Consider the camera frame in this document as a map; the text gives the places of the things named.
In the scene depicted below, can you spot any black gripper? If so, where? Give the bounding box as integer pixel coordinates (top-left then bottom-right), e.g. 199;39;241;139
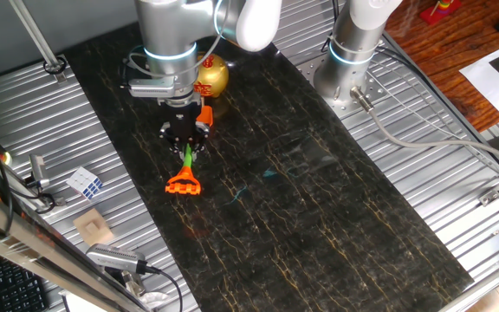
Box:
159;103;212;153

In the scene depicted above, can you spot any orange toy shovel green shaft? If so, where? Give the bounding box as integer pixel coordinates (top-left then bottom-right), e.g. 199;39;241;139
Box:
165;105;214;196

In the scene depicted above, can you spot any golden piggy bank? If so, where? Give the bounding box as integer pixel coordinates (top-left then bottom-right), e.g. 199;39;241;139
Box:
192;52;230;99

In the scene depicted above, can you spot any rubiks cube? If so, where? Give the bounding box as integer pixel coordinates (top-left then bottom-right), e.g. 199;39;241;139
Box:
66;166;105;202

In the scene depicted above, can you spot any wooden house shaped block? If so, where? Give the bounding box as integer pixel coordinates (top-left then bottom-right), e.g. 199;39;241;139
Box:
72;208;115;246

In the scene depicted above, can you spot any black marble pattern mat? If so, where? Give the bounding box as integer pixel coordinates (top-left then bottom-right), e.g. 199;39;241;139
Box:
62;25;476;312

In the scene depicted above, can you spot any crumpled white tissue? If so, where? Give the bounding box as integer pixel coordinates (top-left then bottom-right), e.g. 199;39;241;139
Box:
139;290;171;309

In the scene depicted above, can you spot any aluminium pole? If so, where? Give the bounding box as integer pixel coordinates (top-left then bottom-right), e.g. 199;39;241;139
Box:
9;0;68;84

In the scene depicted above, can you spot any black keyboard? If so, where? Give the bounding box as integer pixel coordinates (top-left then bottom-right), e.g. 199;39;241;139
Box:
0;250;50;312

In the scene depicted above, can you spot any red stacking toy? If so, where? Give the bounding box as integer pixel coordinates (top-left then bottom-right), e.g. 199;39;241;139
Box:
419;0;463;26

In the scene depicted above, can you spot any white paper with marker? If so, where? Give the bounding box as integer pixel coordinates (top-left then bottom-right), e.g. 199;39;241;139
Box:
459;42;499;116

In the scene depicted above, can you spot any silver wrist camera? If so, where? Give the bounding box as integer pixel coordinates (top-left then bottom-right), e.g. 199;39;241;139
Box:
126;76;178;99

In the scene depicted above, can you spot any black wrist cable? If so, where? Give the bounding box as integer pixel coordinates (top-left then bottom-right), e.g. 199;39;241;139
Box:
119;55;133;90

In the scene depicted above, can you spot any large silver camera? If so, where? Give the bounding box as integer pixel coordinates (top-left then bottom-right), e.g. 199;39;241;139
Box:
85;243;150;276

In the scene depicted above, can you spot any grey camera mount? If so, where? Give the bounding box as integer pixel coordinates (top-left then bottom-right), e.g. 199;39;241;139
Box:
23;177;67;209

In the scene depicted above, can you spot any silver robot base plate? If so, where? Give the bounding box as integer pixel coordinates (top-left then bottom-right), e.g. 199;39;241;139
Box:
295;38;389;120

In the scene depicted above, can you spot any long black camera cable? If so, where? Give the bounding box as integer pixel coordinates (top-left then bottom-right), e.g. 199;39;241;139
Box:
145;264;185;312

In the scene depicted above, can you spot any small silver camera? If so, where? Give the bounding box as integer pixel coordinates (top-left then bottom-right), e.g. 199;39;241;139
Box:
28;153;52;191

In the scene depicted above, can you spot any black rubber ring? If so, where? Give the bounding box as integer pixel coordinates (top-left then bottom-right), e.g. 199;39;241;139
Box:
42;55;68;75

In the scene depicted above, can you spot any metal frame beam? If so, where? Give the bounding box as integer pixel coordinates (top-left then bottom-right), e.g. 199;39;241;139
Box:
0;179;151;312

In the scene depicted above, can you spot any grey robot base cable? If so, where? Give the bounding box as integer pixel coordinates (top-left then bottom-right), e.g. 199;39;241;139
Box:
350;85;499;173

